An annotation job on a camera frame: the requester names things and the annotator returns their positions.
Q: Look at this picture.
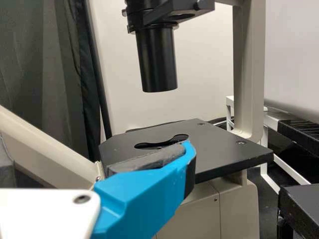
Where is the cream microscope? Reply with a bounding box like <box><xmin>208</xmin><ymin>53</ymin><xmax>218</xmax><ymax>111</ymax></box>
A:
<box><xmin>0</xmin><ymin>0</ymin><xmax>275</xmax><ymax>239</ymax></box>

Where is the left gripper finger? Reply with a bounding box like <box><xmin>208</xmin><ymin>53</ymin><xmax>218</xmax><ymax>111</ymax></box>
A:
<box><xmin>92</xmin><ymin>140</ymin><xmax>198</xmax><ymax>239</ymax></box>

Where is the black platform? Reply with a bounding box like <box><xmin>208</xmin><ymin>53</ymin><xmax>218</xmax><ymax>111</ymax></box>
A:
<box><xmin>277</xmin><ymin>119</ymin><xmax>319</xmax><ymax>150</ymax></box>
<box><xmin>278</xmin><ymin>183</ymin><xmax>319</xmax><ymax>239</ymax></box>

